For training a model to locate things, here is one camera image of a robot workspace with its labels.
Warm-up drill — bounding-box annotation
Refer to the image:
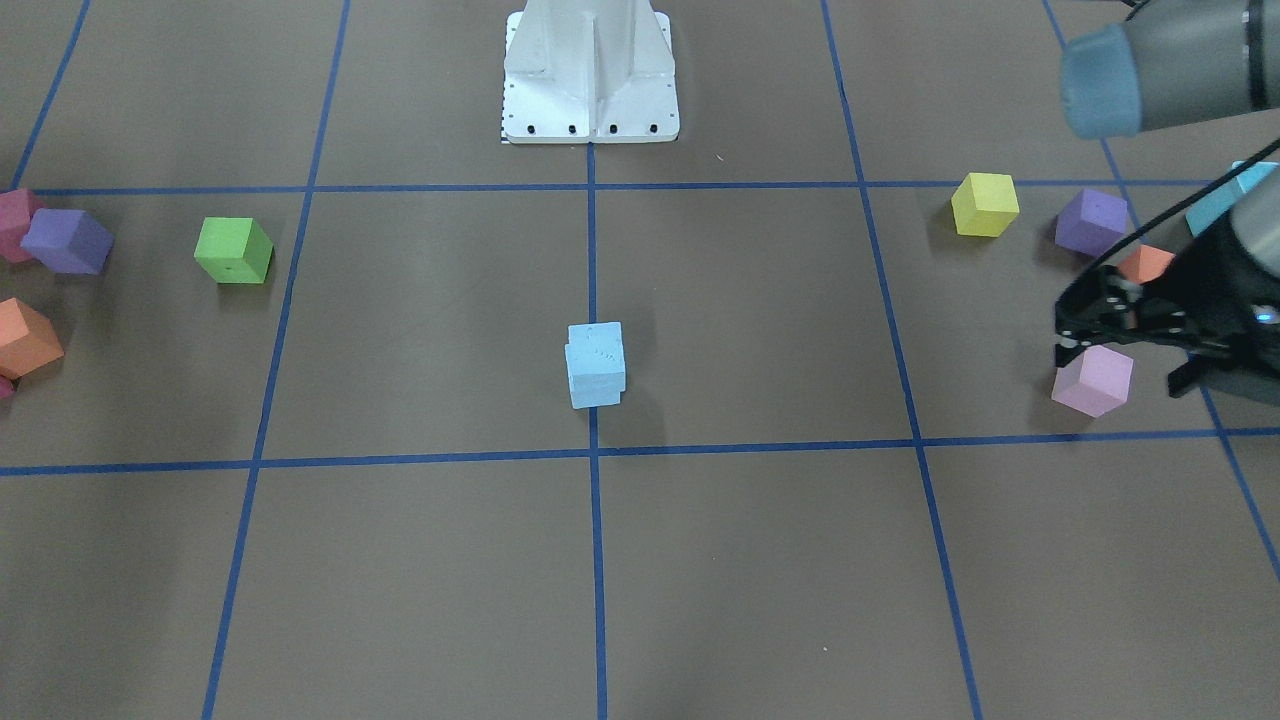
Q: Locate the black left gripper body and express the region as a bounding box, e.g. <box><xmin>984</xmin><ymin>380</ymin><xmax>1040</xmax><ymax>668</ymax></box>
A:
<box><xmin>1053</xmin><ymin>205</ymin><xmax>1279</xmax><ymax>398</ymax></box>

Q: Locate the light blue foam block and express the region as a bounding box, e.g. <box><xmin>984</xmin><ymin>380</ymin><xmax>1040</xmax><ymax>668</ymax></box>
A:
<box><xmin>566</xmin><ymin>365</ymin><xmax>627</xmax><ymax>409</ymax></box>
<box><xmin>564</xmin><ymin>322</ymin><xmax>626</xmax><ymax>377</ymax></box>

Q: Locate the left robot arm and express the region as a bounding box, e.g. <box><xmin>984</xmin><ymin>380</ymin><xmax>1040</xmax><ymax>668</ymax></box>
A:
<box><xmin>1053</xmin><ymin>1</ymin><xmax>1279</xmax><ymax>405</ymax></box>

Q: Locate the orange foam block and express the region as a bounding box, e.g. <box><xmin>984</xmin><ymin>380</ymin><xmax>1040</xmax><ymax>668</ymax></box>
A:
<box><xmin>1116</xmin><ymin>243</ymin><xmax>1176</xmax><ymax>284</ymax></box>
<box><xmin>1</xmin><ymin>299</ymin><xmax>64</xmax><ymax>380</ymax></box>

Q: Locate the light blue plastic bin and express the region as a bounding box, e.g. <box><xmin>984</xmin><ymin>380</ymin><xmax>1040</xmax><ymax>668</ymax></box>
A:
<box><xmin>1185</xmin><ymin>161</ymin><xmax>1277</xmax><ymax>237</ymax></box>

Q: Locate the light pink foam block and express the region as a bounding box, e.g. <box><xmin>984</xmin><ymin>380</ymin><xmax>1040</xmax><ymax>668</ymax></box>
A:
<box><xmin>1050</xmin><ymin>346</ymin><xmax>1137</xmax><ymax>418</ymax></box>

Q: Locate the purple foam block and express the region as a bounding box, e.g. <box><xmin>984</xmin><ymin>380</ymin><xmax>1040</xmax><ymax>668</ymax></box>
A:
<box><xmin>1053</xmin><ymin>188</ymin><xmax>1130</xmax><ymax>258</ymax></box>
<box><xmin>20</xmin><ymin>208</ymin><xmax>115</xmax><ymax>275</ymax></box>

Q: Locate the yellow foam block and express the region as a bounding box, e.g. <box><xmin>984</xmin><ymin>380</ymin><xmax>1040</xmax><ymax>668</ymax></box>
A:
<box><xmin>950</xmin><ymin>172</ymin><xmax>1021</xmax><ymax>238</ymax></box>

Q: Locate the green foam block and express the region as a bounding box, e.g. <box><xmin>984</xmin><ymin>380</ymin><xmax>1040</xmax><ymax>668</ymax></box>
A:
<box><xmin>193</xmin><ymin>217</ymin><xmax>275</xmax><ymax>284</ymax></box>

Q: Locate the crimson foam block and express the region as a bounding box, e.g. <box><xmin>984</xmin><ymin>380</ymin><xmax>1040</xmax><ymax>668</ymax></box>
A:
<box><xmin>0</xmin><ymin>188</ymin><xmax>44</xmax><ymax>264</ymax></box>

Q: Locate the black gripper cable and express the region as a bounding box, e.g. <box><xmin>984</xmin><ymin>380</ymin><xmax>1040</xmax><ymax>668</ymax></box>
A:
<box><xmin>1059</xmin><ymin>140</ymin><xmax>1280</xmax><ymax>306</ymax></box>

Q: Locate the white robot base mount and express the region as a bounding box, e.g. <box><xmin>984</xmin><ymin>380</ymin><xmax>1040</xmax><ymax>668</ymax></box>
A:
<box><xmin>500</xmin><ymin>1</ymin><xmax>681</xmax><ymax>145</ymax></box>

